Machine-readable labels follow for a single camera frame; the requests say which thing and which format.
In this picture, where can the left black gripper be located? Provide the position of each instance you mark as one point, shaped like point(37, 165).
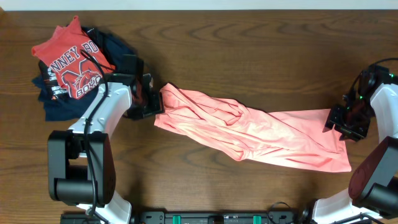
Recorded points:
point(157, 106)

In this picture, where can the red folded Boyd t-shirt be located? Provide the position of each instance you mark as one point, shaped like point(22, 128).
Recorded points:
point(62, 54)

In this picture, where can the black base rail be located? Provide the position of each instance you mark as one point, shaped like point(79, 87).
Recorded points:
point(276, 216)

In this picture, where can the pink t-shirt with gold print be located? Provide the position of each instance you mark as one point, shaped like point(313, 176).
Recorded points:
point(293, 139)

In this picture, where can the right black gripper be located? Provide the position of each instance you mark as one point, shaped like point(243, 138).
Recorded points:
point(354, 135)

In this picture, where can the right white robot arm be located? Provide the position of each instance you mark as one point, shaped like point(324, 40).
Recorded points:
point(372, 191)

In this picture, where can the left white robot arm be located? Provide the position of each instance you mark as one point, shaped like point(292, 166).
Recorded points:
point(81, 168)

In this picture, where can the black folded printed shirt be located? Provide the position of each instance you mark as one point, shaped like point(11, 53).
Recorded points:
point(55, 91)

